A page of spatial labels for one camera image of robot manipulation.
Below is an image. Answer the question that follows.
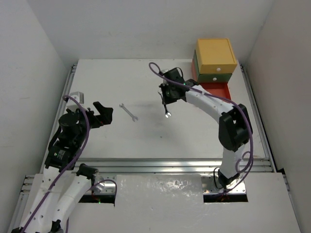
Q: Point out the silver combination wrench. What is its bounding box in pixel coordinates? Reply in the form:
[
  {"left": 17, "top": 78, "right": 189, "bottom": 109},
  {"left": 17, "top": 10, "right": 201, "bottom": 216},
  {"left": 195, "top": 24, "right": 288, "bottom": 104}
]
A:
[{"left": 158, "top": 91, "right": 172, "bottom": 118}]

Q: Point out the silver open-end wrench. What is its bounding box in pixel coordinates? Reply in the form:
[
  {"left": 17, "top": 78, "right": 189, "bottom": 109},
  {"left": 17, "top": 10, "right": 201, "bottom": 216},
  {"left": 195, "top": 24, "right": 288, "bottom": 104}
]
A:
[{"left": 119, "top": 103, "right": 138, "bottom": 122}]

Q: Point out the green drawer box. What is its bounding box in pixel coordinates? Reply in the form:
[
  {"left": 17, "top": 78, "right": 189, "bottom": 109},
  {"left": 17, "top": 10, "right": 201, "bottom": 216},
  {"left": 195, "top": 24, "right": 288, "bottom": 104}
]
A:
[{"left": 191, "top": 51, "right": 232, "bottom": 83}]

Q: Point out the red drawer box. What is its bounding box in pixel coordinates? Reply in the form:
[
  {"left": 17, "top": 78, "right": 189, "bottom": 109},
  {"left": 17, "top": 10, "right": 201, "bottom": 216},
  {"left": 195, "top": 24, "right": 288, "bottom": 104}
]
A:
[{"left": 191, "top": 60, "right": 233, "bottom": 101}]

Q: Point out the yellow drawer box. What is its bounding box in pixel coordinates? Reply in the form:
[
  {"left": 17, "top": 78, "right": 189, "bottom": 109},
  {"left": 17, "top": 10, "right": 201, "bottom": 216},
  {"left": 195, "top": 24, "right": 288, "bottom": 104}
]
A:
[{"left": 195, "top": 38, "right": 237, "bottom": 74}]

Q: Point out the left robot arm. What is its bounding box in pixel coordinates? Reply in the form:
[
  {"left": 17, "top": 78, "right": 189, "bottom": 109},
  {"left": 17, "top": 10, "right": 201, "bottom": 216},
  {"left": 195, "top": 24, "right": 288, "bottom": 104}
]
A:
[{"left": 12, "top": 100, "right": 113, "bottom": 233}]

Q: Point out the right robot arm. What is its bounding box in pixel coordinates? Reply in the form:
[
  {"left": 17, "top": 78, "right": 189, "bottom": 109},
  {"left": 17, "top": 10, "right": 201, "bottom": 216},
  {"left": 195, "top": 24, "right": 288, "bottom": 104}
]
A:
[{"left": 158, "top": 67, "right": 253, "bottom": 188}]

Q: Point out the white front cover panel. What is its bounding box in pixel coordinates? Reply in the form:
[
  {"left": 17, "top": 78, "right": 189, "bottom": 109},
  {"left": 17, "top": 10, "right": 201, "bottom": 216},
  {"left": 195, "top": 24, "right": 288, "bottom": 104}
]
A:
[{"left": 69, "top": 173, "right": 300, "bottom": 233}]

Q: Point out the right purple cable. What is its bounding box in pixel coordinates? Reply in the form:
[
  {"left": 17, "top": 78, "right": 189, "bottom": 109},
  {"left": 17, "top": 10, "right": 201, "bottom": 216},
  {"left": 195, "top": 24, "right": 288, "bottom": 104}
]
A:
[{"left": 148, "top": 62, "right": 254, "bottom": 195}]

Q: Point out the purple cable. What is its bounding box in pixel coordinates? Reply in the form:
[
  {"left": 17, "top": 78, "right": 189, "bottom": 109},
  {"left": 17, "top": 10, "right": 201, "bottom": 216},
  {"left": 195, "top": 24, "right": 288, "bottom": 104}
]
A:
[
  {"left": 14, "top": 95, "right": 117, "bottom": 233},
  {"left": 148, "top": 62, "right": 254, "bottom": 195}
]

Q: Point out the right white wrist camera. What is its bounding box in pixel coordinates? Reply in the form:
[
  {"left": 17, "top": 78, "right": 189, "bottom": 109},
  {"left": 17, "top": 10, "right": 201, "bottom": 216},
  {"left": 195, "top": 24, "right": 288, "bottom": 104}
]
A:
[{"left": 159, "top": 69, "right": 169, "bottom": 76}]

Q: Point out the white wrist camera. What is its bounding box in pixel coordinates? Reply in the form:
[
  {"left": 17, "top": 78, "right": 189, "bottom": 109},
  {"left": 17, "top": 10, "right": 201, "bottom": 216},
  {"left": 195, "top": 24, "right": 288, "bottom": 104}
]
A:
[
  {"left": 66, "top": 91, "right": 84, "bottom": 111},
  {"left": 159, "top": 69, "right": 169, "bottom": 76}
]

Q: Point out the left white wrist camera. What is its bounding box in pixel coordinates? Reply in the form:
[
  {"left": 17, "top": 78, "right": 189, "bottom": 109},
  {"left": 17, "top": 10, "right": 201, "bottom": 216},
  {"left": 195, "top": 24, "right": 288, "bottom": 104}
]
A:
[{"left": 66, "top": 91, "right": 84, "bottom": 111}]

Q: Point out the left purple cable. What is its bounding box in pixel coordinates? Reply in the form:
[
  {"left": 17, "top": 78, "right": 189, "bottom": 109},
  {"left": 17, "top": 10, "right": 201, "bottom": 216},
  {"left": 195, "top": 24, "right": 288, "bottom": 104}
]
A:
[{"left": 14, "top": 95, "right": 117, "bottom": 233}]

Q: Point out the aluminium rail frame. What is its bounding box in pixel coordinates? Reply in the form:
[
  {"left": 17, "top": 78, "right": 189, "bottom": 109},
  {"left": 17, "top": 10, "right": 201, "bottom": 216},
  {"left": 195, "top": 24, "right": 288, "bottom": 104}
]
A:
[{"left": 18, "top": 63, "right": 291, "bottom": 202}]

